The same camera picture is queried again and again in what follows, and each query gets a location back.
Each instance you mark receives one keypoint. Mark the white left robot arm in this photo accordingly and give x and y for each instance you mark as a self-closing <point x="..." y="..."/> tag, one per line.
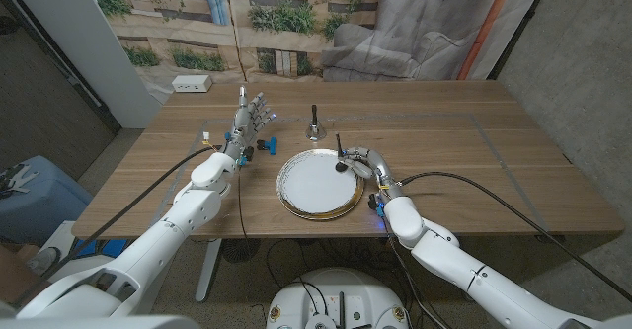
<point x="163" y="240"/>

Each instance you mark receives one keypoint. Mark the blue storage bin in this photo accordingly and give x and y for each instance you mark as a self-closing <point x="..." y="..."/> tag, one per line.
<point x="44" y="205"/>

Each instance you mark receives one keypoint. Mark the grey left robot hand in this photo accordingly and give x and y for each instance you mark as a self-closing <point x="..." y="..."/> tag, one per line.
<point x="242" y="121"/>

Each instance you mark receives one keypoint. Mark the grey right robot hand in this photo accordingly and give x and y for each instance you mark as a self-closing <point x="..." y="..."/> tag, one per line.
<point x="380" y="163"/>

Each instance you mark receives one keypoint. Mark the white power strip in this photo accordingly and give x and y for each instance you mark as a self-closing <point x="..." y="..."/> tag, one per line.
<point x="191" y="83"/>

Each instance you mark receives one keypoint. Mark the blue object under table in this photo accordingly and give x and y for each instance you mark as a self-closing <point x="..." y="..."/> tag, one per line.
<point x="106" y="246"/>

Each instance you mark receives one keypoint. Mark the black makeup brush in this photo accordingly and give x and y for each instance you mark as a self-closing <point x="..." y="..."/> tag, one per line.
<point x="339" y="143"/>

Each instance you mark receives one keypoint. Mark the grey metal brackets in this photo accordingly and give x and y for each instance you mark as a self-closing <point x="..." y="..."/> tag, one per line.
<point x="20" y="181"/>

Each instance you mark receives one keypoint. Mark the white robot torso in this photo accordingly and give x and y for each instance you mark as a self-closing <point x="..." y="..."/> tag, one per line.
<point x="336" y="289"/>

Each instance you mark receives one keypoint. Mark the white plate with gold rim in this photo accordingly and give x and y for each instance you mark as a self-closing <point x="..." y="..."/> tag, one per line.
<point x="316" y="186"/>

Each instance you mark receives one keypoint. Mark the printed backdrop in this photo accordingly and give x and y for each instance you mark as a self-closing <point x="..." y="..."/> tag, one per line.
<point x="296" y="23"/>

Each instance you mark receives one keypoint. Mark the black round floor foot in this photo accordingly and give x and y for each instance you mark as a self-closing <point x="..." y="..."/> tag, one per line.
<point x="240" y="250"/>

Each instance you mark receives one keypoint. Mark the blue clothespin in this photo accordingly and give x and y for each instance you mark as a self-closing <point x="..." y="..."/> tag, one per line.
<point x="271" y="145"/>

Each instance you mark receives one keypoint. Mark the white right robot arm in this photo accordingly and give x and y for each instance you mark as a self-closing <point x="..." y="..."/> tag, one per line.
<point x="454" y="265"/>

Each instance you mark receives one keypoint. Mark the grey shoe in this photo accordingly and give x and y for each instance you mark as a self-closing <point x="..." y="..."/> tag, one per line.
<point x="45" y="260"/>

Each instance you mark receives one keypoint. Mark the white table leg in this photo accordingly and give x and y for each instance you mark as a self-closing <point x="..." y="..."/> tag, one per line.
<point x="207" y="274"/>

